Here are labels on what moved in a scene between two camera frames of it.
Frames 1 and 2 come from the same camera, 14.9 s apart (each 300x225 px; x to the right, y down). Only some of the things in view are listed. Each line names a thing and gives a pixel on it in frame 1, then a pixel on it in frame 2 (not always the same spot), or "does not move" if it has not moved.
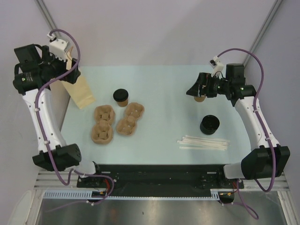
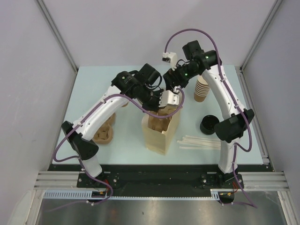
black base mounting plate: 161,177 does not move
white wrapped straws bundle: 200,142 does not move
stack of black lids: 209,124 does not move
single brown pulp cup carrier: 127,126 → 159,124
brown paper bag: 78,91 → 160,142
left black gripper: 71,77 → 155,107
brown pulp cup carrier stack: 101,132 does not move
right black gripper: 204,78 → 171,76
